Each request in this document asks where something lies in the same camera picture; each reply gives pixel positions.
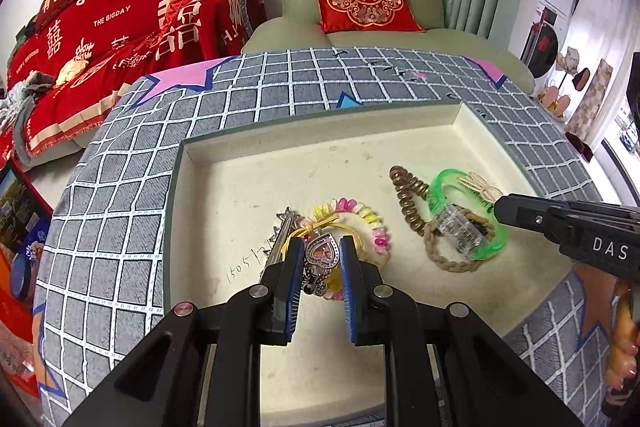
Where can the red printed blanket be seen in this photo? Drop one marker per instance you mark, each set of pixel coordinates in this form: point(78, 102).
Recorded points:
point(125, 7)

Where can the white washing machine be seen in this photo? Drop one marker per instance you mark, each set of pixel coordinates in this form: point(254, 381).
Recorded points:
point(542, 47)

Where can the silver heart pendant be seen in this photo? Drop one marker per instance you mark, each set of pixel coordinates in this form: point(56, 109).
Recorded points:
point(320, 252)

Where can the person's right hand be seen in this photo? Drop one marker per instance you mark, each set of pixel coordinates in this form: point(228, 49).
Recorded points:
point(622, 357)

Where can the rack of slippers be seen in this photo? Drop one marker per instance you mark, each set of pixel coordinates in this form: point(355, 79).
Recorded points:
point(560, 97)

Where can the silver star hair clip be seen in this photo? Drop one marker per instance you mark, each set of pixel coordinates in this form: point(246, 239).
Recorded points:
point(280, 237)

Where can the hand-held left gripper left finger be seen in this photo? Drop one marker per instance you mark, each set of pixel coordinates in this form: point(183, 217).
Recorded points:
point(295, 297)

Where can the dark printed box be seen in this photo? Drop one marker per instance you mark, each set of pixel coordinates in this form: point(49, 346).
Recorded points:
point(20, 207)

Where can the green plastic bangle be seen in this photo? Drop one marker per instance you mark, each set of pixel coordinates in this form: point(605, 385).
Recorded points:
point(434, 197)

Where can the grey-green shallow tray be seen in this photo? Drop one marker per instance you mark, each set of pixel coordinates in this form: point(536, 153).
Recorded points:
point(250, 187)

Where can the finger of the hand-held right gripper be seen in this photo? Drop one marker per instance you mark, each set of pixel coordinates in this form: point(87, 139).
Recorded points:
point(530, 219)
point(540, 203)

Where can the grey checked tablecloth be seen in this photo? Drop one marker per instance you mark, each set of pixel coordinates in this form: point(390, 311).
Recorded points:
point(125, 207)

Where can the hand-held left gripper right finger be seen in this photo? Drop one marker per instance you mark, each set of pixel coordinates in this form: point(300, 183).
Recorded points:
point(351, 297)

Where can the pile of grey clothes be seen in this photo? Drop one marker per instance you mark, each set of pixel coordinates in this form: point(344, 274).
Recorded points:
point(25, 99)

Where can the clear hair claw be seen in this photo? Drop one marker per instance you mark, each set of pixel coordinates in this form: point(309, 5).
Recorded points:
point(457, 227)

